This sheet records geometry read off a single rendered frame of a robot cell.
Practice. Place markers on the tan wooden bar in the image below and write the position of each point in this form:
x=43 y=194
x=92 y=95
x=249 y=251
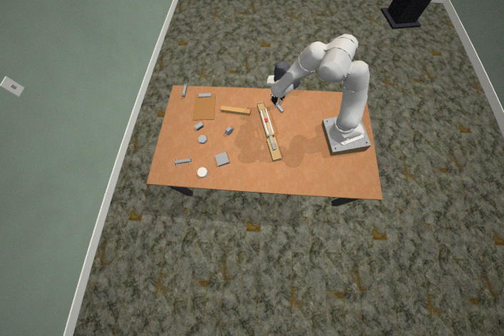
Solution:
x=241 y=111

